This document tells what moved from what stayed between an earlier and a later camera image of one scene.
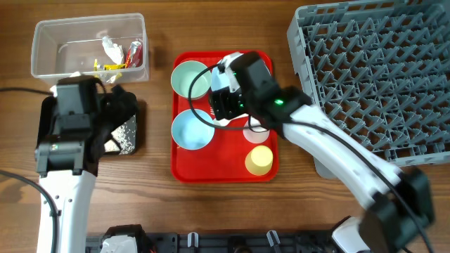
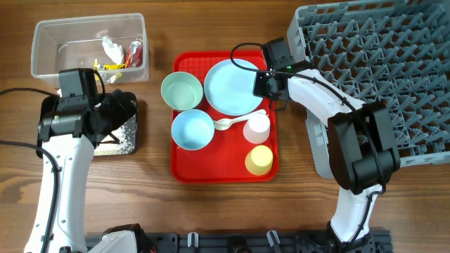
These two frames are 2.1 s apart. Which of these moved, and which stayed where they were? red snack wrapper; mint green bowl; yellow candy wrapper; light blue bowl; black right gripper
Moved: mint green bowl; black right gripper
Stayed: yellow candy wrapper; light blue bowl; red snack wrapper
